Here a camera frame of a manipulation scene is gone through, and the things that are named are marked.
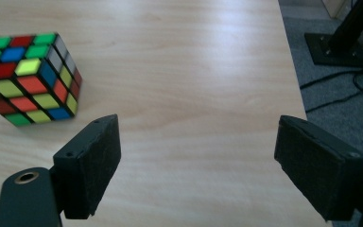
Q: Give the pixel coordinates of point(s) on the multicoloured puzzle cube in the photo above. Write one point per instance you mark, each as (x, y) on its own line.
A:
(28, 78)

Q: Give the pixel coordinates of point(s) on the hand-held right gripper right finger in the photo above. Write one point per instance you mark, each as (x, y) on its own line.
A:
(318, 170)

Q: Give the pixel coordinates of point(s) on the black metal stand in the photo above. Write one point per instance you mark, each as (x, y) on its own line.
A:
(337, 53)

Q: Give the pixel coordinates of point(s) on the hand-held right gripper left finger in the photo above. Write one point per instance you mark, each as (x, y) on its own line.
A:
(88, 164)

